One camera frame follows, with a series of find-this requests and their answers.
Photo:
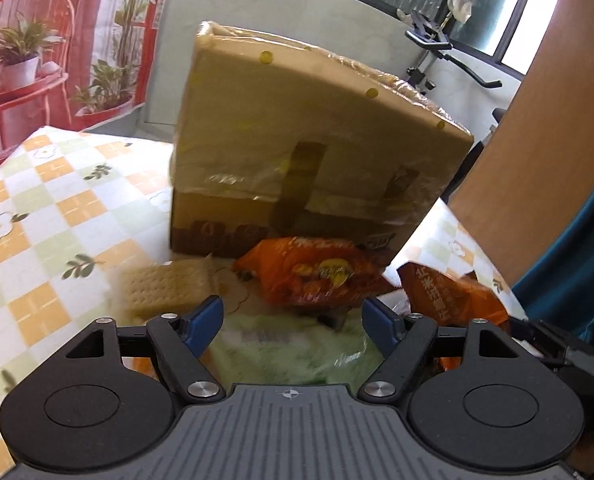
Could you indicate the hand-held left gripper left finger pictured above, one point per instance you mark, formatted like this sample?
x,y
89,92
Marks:
x,y
208,316

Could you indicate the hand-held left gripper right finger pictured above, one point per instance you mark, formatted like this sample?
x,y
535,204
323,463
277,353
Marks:
x,y
378,321

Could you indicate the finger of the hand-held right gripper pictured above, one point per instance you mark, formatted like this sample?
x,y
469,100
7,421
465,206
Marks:
x,y
542,335

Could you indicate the wafer biscuit packet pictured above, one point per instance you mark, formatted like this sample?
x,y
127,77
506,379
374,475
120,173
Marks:
x,y
164,287

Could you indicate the green snack packet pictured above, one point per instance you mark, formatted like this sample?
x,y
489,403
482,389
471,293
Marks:
x,y
297,347

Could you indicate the orange snack packet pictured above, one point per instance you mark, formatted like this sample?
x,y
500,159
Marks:
x,y
307,272
452,295

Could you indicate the brown cardboard box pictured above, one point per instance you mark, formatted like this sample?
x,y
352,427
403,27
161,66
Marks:
x,y
297,160

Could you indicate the teal cloth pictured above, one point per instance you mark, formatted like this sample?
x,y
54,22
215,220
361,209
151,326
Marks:
x,y
572,270

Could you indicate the checkered floral tablecloth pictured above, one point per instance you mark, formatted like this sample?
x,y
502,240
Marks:
x,y
52,240

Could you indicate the black exercise bike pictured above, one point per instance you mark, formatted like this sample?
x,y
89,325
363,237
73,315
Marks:
x,y
427,70

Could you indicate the red room wall poster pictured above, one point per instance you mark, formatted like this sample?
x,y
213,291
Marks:
x,y
37,50

